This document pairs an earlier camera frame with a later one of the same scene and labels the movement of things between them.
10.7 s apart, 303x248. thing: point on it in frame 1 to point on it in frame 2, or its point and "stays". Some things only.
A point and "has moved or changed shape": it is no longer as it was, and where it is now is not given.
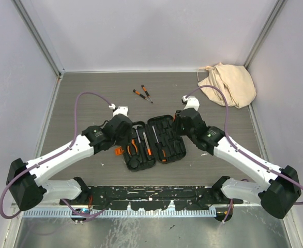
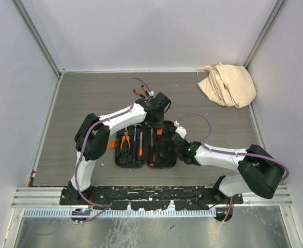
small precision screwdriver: (140, 94) stays
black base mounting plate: (152, 198) stays
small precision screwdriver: (146, 92) stays
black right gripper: (177, 124) to (165, 154)
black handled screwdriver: (160, 148) to (152, 152)
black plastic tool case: (154, 141) has moved or changed shape
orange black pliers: (132, 142) has moved or changed shape
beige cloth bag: (235, 80) stays
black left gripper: (127, 140) to (159, 124)
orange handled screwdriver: (174, 120) to (160, 131)
